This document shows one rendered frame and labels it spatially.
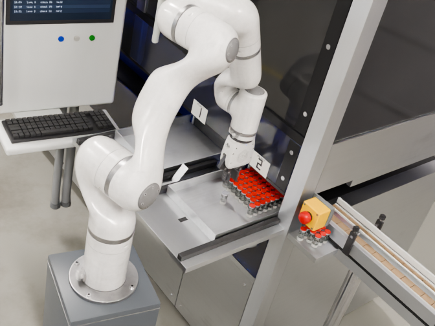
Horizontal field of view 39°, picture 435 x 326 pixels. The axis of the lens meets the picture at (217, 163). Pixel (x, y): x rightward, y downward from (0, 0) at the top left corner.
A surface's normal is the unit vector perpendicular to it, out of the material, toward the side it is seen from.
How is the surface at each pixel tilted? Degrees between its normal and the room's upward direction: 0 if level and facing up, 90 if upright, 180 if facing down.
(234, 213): 0
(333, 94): 90
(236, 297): 90
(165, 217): 0
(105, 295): 0
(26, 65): 90
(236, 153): 89
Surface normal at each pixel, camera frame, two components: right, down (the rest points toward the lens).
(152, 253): -0.77, 0.22
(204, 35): -0.42, -0.14
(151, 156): 0.70, -0.02
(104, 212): 0.30, -0.37
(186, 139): 0.21, -0.80
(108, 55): 0.49, 0.58
